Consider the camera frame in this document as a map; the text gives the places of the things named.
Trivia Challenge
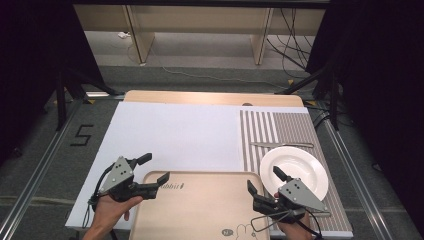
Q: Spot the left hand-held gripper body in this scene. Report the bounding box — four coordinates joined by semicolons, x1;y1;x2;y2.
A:
98;155;158;203

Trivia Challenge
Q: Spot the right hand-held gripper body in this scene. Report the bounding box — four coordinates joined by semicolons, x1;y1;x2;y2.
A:
253;177;330;225

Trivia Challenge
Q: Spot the white plate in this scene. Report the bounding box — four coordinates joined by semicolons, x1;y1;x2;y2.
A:
259;145;330;202

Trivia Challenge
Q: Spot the silver knife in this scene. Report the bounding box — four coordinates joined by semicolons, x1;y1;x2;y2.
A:
249;142;315;149

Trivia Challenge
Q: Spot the beige tray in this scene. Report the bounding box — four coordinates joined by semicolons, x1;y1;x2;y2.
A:
129;170;272;240

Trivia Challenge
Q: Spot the person's right hand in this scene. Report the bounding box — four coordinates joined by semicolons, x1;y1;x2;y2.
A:
276;211;315;240

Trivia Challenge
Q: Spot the person's left hand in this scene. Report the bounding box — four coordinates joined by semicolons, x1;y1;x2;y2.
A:
91;194;144;232

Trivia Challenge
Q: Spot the white board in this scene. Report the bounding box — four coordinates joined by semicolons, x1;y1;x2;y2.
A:
65;101;354;239

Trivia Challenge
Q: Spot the striped placemat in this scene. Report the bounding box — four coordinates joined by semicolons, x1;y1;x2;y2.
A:
239;109;354;233

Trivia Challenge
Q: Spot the wooden table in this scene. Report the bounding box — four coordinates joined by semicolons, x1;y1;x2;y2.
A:
123;89;305;108

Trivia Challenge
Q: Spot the black metal stand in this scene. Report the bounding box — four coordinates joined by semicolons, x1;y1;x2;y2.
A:
54;68;124;131
276;64;341;131

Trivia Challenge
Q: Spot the black curtain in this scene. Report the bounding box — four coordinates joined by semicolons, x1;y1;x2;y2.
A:
305;0;424;231
0;0;105;168

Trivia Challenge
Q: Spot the wooden shelf unit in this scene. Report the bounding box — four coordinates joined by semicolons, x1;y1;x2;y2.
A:
73;4;326;66

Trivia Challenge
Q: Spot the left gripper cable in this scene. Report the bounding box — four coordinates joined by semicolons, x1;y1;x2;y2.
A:
82;164;116;231

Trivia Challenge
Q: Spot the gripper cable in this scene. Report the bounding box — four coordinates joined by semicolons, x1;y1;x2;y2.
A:
82;164;116;231
250;207;324;240

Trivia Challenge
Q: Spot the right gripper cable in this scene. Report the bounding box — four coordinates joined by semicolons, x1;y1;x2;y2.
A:
250;207;324;240

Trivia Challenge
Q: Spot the aluminium rail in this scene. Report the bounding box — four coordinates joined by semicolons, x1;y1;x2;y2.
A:
323;118;393;240
0;91;126;240

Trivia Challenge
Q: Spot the black cable bundle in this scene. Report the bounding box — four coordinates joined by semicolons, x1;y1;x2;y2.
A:
266;8;314;79

